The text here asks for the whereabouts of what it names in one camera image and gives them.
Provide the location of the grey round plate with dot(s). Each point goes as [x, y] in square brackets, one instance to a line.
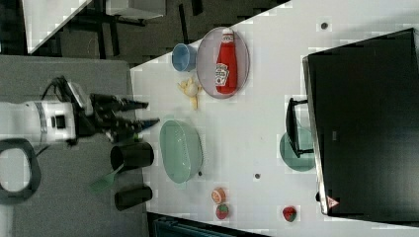
[206, 60]

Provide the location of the red toy strawberry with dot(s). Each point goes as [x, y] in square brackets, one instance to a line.
[289, 213]

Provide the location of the black toaster oven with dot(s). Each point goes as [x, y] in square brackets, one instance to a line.
[362, 101]

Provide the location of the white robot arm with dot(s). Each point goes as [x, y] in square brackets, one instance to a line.
[72, 115]

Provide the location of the peeled toy banana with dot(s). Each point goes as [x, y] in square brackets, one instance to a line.
[191, 89]

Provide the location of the green plastic strainer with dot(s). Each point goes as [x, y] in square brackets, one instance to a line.
[181, 150]

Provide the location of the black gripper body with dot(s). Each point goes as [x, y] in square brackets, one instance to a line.
[95, 113]

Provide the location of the black cup with spatula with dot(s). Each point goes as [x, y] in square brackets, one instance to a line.
[132, 156]

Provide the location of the blue plastic cup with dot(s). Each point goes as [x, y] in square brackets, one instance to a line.
[184, 57]

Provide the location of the toy orange slice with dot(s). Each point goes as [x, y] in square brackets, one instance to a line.
[218, 195]

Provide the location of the toy strawberry with leaves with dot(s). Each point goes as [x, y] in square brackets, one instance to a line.
[222, 211]

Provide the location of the red ketchup bottle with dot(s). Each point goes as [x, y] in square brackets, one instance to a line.
[226, 64]

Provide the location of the green spatula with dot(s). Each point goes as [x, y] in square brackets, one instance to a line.
[104, 182]

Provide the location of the black cylinder cup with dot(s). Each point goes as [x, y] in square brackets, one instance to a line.
[130, 198]

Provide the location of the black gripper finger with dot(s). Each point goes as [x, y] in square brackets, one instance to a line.
[124, 105]
[128, 128]

